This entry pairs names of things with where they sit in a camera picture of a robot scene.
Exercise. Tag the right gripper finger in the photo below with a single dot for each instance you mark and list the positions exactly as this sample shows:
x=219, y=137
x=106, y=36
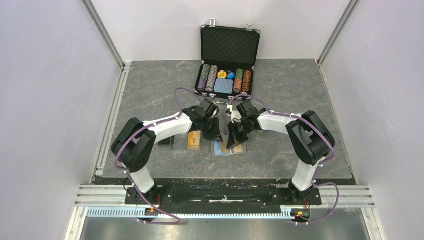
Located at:
x=230, y=141
x=240, y=136

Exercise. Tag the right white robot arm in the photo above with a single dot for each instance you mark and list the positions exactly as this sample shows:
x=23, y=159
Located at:
x=310, y=138

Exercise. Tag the black card box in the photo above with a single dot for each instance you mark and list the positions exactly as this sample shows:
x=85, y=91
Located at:
x=166, y=143

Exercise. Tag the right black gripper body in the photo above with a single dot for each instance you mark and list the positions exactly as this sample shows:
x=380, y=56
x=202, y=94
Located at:
x=243, y=126

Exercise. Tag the grey slotted cable duct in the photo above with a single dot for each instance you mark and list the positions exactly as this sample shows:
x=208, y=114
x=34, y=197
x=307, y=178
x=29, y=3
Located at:
x=150, y=214

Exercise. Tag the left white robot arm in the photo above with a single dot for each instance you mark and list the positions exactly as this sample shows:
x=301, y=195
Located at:
x=134, y=144

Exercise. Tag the black poker chip case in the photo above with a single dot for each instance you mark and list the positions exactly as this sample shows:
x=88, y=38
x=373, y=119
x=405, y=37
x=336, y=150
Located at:
x=228, y=57

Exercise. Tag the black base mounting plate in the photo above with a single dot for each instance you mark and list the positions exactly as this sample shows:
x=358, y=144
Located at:
x=222, y=196

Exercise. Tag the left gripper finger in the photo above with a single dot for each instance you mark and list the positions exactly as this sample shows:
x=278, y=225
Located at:
x=209, y=135
x=216, y=126

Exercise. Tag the orange card box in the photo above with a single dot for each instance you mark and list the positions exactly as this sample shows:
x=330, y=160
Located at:
x=194, y=140

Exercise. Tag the beige card holder wallet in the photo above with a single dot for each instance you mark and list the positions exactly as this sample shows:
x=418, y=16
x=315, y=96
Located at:
x=219, y=148

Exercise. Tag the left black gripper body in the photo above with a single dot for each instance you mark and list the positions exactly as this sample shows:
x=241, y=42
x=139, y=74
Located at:
x=209, y=123

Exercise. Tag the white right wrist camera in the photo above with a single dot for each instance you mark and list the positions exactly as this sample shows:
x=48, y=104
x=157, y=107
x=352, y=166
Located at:
x=233, y=114

